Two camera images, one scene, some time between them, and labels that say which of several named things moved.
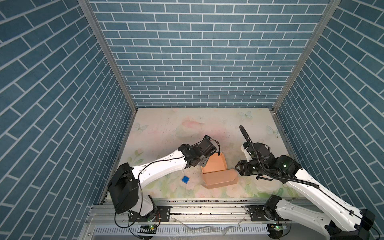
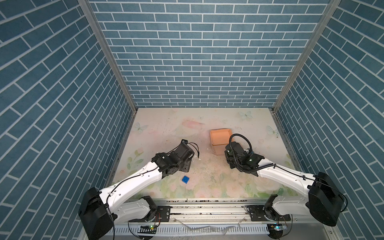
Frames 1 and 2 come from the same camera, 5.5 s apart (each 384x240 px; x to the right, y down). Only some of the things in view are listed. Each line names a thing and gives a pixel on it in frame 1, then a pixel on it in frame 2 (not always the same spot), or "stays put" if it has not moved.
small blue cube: [185, 179] stays put
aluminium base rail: [180, 213] stays put
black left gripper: [205, 161] → [188, 164]
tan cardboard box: [215, 173] → [219, 138]
